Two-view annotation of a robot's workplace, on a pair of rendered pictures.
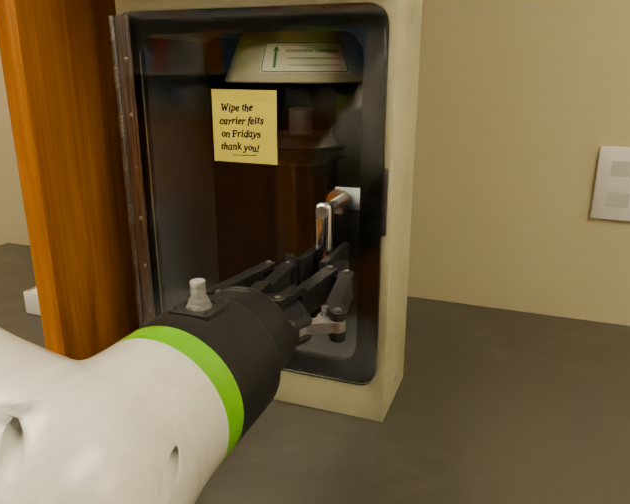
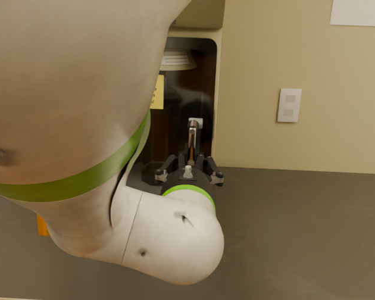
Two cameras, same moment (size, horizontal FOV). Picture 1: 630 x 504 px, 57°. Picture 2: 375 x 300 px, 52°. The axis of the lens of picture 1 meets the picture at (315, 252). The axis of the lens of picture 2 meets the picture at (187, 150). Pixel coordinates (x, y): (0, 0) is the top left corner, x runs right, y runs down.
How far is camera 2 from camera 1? 0.34 m
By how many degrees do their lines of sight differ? 18
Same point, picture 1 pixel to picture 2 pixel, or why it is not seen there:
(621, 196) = (290, 111)
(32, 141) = not seen: hidden behind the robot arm
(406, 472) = (229, 241)
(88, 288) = not seen: hidden behind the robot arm
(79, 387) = (191, 205)
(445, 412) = (234, 216)
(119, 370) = (192, 199)
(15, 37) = not seen: hidden behind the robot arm
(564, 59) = (263, 47)
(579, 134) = (271, 83)
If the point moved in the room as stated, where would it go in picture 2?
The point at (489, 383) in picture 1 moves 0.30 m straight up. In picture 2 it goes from (247, 202) to (257, 97)
